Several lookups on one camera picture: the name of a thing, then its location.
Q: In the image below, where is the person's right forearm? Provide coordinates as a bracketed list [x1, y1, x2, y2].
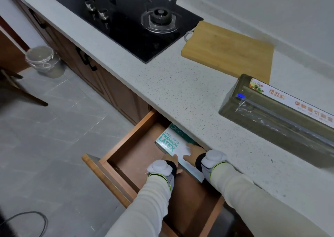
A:
[209, 162, 330, 237]

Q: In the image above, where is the person's left hand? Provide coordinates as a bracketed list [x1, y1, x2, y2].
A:
[161, 153, 183, 175]

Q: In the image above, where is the person's left forearm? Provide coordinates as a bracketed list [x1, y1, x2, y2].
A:
[104, 175, 173, 237]

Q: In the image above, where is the grey lined trash bin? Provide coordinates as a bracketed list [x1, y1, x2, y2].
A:
[25, 46, 66, 79]

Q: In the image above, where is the brown wooden cabinet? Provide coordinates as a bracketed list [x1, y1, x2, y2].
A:
[13, 0, 152, 126]

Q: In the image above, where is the black glass gas stove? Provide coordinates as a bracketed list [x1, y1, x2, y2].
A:
[42, 0, 204, 64]

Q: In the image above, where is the person's right hand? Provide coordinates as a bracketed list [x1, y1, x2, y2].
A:
[182, 143, 207, 166]

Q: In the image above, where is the dark wooden chair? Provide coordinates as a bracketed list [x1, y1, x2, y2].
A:
[0, 67, 49, 107]

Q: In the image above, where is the wooden drawer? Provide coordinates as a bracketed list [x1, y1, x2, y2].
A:
[82, 109, 226, 237]

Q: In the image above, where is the small gas burner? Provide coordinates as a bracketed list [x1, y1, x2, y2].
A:
[141, 7, 181, 34]

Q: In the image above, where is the black floor cable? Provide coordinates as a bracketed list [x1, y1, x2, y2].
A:
[0, 211, 49, 237]

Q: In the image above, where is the green cling film dispenser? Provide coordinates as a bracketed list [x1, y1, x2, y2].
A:
[218, 74, 334, 168]

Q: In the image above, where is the black cabinet handle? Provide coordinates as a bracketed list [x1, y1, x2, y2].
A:
[28, 8, 47, 29]
[76, 47, 98, 72]

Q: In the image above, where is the wooden cutting board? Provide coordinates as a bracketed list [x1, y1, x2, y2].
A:
[181, 21, 276, 85]

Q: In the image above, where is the white green glove box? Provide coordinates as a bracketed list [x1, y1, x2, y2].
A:
[155, 123, 206, 184]

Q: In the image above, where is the brown wooden door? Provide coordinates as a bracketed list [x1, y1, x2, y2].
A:
[0, 15, 31, 73]

